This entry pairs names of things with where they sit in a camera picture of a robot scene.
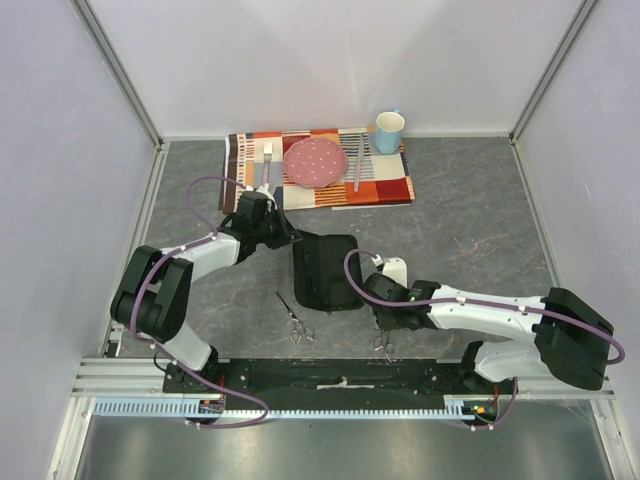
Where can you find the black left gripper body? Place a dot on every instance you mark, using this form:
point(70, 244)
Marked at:
point(273, 231)

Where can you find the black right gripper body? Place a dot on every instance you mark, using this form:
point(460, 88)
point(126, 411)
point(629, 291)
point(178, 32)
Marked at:
point(388, 320)

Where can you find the silver thinning scissors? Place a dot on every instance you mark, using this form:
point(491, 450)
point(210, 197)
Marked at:
point(383, 345)

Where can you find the black zip tool case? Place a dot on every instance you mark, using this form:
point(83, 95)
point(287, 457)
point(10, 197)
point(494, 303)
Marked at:
point(320, 282)

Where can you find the silver straight scissors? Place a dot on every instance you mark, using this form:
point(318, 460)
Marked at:
point(299, 330)

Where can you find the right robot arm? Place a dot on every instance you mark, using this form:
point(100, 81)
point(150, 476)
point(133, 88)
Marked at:
point(557, 334)

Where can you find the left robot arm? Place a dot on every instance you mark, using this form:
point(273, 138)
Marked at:
point(151, 300)

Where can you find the pink dotted plate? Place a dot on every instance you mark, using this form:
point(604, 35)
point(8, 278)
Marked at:
point(315, 163)

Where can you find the colourful patchwork placemat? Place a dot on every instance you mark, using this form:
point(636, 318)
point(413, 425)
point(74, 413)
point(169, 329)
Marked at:
point(385, 179)

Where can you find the light blue mug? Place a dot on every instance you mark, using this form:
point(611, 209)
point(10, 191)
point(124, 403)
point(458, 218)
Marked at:
point(389, 128)

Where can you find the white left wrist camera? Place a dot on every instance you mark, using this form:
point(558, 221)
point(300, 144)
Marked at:
point(263, 189)

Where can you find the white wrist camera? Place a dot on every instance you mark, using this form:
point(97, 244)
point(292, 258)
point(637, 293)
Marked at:
point(394, 268)
point(263, 189)

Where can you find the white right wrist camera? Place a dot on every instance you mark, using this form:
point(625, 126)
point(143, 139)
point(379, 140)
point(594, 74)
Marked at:
point(394, 268)

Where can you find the pink handled fork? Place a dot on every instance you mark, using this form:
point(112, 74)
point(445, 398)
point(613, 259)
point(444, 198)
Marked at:
point(267, 159)

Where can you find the pink handled knife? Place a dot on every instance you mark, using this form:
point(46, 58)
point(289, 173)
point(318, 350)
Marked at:
point(359, 162)

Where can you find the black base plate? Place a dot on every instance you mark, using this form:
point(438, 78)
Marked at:
point(276, 380)

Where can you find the aluminium frame rail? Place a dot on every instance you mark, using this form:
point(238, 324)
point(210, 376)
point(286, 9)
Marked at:
point(146, 377)

